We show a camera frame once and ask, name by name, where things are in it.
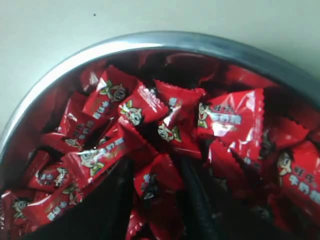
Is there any steel bowl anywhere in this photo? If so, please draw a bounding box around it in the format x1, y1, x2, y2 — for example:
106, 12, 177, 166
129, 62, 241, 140
0, 31, 320, 190

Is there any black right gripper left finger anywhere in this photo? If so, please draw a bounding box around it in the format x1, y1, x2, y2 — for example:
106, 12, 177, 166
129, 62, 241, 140
24, 159, 134, 240

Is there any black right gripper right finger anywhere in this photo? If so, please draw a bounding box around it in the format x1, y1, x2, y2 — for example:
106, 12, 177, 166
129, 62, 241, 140
174, 155, 225, 240

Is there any pile of red wrapped candies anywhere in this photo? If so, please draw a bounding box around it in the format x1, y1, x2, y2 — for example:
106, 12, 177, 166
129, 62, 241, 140
0, 50, 320, 240

